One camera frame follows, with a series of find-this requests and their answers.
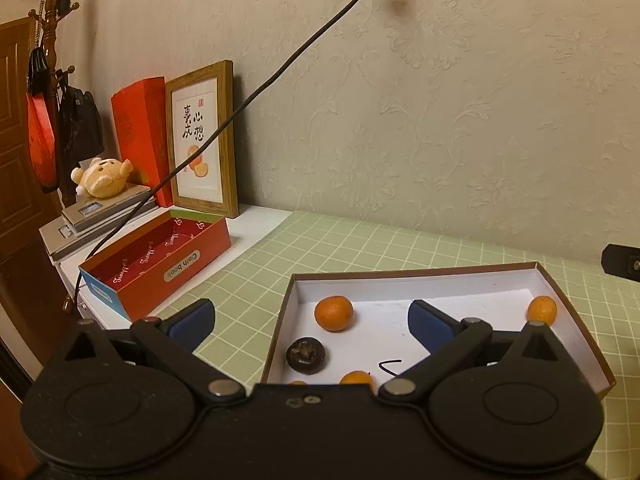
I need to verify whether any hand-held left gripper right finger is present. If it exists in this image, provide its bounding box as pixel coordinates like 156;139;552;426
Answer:
379;300;563;395

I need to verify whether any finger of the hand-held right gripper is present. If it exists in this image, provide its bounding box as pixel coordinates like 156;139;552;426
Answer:
601;244;640;282

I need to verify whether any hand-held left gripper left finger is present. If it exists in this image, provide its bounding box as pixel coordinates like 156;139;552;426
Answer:
62;298;246;401

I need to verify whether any white cardboard box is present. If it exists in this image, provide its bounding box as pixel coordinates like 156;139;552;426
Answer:
261;261;617;402

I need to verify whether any orange mandarin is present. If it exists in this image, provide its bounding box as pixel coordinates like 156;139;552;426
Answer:
314;295;355;333

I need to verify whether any dark brown water chestnut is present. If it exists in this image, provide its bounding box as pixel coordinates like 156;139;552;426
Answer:
285;337;328;372

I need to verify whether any open orange box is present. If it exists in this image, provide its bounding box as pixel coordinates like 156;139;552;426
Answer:
78;210;232;322

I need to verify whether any green checked table mat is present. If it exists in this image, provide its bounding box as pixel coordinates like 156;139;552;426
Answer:
162;210;640;466

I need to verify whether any stack of grey books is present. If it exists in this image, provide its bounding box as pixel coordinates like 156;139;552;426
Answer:
39;182;157;262

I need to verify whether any yellow plush toy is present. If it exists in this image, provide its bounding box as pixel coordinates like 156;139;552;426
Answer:
71;157;134;198

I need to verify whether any black hanging bag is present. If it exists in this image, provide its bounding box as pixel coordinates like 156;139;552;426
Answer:
57;85;105;206

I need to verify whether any brown wooden door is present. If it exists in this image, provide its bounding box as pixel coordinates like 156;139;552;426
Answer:
0;16;63;261

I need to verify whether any red hanging bag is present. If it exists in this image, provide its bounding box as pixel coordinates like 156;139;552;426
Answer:
26;47;58;194

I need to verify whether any wooden coat rack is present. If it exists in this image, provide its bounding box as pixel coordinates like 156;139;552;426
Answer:
27;0;81;206

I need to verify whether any wooden picture frame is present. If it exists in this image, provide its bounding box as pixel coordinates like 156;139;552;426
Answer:
165;60;240;219

